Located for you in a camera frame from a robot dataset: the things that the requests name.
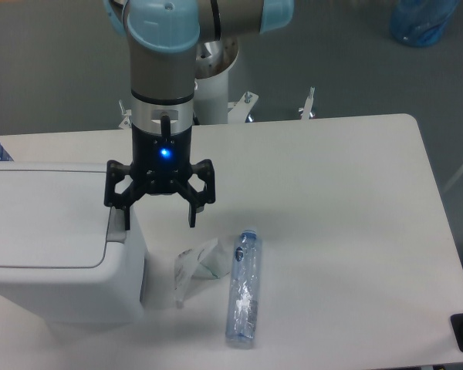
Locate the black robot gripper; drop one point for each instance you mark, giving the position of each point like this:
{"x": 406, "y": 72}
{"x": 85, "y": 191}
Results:
{"x": 162, "y": 158}

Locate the white trash can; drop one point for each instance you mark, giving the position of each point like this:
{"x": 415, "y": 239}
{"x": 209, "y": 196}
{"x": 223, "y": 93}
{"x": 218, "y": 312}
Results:
{"x": 64, "y": 255}

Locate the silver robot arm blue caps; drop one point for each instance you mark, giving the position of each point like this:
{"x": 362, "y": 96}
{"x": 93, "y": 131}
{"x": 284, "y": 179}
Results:
{"x": 163, "y": 39}

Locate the crumpled white plastic wrapper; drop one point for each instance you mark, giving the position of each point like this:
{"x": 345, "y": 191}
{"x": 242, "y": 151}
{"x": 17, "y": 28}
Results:
{"x": 196, "y": 266}

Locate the clear plastic water bottle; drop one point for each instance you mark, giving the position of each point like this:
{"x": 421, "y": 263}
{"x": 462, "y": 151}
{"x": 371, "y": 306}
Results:
{"x": 244, "y": 288}

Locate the blue water jug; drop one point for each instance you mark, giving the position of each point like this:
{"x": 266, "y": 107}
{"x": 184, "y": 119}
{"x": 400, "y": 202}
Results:
{"x": 421, "y": 23}

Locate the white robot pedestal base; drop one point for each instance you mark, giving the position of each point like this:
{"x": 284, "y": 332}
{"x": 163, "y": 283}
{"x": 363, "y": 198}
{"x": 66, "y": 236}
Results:
{"x": 231, "y": 104}

